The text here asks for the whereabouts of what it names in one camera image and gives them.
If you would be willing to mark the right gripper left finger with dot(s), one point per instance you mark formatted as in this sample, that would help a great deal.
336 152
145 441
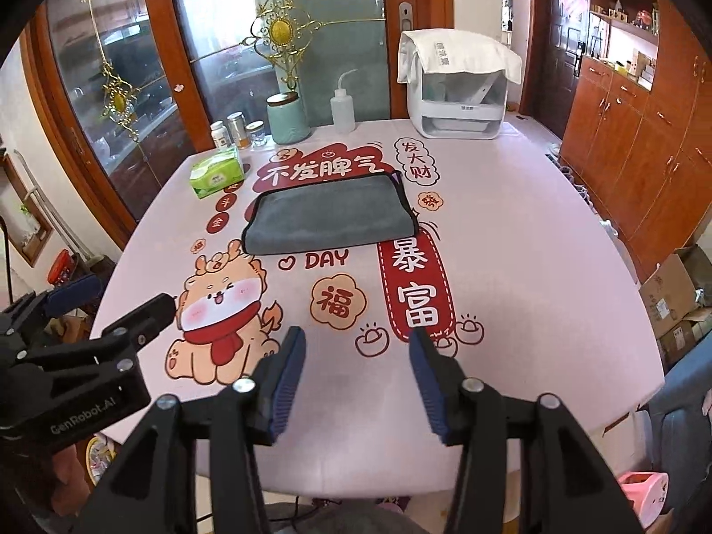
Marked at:
150 486

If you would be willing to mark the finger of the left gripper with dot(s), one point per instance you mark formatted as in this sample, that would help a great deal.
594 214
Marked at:
142 325
73 295

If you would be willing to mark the purple and grey towel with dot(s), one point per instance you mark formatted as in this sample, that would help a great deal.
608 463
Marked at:
345 213

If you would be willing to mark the pink plastic stool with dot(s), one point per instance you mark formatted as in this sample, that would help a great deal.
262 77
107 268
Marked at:
647 492

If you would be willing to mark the blue chair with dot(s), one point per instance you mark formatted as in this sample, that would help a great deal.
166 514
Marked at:
680 414

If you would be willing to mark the green tissue pack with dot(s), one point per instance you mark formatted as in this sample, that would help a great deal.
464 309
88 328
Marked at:
219 171

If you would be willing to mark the cardboard box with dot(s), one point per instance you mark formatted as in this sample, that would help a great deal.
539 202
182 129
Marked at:
684 336
669 295

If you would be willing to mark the white pill bottle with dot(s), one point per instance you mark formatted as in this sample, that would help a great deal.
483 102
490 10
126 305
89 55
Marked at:
220 134

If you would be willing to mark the printed pink tablecloth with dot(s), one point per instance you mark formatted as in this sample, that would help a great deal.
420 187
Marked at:
511 273

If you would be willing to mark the small glass jar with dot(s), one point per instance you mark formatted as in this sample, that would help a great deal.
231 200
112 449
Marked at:
257 133

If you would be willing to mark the glass sliding door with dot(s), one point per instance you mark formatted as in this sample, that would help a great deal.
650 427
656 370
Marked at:
125 90

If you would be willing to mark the teal ceramic jar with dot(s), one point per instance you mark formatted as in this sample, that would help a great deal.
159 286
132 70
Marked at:
287 118

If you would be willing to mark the white squeeze wash bottle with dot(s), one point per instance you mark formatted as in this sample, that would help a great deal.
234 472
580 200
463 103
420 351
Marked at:
342 106

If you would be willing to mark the wooden cabinet unit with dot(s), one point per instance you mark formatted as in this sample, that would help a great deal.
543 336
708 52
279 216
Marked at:
639 133

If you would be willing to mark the white desktop appliance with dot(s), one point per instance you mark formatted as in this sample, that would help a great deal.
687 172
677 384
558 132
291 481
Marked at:
464 106

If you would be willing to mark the white cloth cover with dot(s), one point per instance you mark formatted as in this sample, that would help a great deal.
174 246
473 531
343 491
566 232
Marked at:
447 51

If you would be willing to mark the dark wooden entrance door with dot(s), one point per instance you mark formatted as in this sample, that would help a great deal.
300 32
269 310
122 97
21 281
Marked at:
558 31

